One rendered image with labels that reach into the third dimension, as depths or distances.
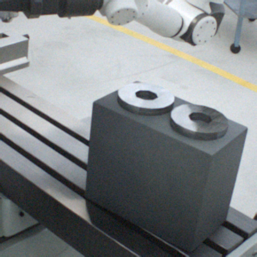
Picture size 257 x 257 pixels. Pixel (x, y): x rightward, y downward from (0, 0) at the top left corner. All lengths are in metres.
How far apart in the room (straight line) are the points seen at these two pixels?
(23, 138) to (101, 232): 0.31
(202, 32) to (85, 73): 2.50
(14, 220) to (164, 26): 0.54
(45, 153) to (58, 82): 2.57
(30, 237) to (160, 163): 0.48
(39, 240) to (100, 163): 0.39
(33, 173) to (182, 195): 0.31
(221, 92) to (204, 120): 2.93
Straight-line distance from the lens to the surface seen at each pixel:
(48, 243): 1.39
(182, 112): 0.96
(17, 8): 1.21
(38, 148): 1.21
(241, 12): 4.46
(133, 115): 0.96
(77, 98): 3.58
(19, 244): 1.32
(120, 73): 3.95
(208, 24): 1.45
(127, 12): 1.26
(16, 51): 1.52
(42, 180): 1.12
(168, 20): 1.40
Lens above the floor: 1.62
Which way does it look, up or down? 29 degrees down
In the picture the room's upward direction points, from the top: 7 degrees clockwise
